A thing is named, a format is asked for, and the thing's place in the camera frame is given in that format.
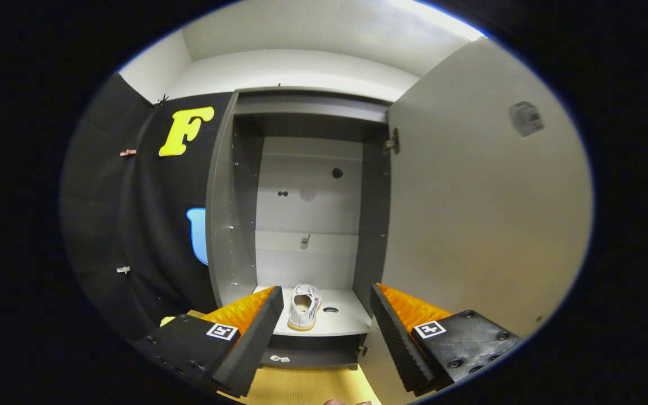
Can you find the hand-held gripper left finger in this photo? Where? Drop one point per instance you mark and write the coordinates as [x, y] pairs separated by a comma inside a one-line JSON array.
[[253, 337]]

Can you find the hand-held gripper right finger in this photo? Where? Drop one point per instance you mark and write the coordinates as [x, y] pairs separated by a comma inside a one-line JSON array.
[[397, 337]]

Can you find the white canvas shoe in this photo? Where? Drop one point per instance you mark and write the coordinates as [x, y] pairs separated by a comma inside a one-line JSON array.
[[304, 315]]

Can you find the beige shoe cabinet door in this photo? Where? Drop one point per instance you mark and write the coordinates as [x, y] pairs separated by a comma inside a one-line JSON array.
[[470, 225]]

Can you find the dark grey shoe cabinet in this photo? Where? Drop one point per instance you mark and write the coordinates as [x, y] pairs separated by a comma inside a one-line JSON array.
[[307, 208]]

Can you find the silver cloth clip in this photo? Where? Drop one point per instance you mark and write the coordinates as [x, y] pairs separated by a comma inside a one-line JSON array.
[[123, 270]]

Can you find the black backdrop cloth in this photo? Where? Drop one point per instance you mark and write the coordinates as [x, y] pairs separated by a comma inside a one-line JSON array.
[[149, 214]]

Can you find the red cloth clip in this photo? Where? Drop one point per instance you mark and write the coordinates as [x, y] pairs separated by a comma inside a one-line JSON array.
[[128, 152]]

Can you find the black cloth clip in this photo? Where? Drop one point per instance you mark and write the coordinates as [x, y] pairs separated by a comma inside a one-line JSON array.
[[162, 100]]

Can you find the long ceiling light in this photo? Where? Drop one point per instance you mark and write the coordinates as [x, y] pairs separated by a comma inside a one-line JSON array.
[[448, 19]]

